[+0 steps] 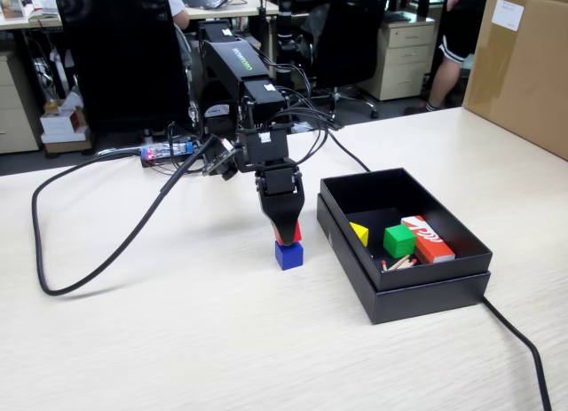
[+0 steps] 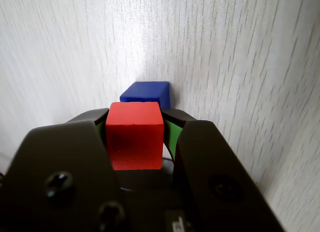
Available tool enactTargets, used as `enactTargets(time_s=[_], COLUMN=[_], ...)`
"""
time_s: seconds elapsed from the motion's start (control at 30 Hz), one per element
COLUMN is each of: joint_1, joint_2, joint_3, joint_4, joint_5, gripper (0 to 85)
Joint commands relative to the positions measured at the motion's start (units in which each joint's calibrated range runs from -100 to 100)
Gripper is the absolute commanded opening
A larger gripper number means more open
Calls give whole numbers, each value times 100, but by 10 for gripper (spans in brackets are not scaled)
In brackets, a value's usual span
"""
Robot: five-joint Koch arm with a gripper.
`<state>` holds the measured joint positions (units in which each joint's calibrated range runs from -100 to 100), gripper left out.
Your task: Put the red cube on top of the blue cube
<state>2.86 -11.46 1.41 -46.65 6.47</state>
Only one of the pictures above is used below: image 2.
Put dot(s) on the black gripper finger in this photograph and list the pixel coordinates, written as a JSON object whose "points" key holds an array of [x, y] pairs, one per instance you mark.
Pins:
{"points": [[62, 154], [200, 154]]}

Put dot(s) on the red cube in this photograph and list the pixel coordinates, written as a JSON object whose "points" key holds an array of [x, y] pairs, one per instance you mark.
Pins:
{"points": [[135, 136]]}

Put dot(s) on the blue cube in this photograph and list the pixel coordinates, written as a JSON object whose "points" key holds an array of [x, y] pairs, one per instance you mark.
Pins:
{"points": [[147, 91]]}

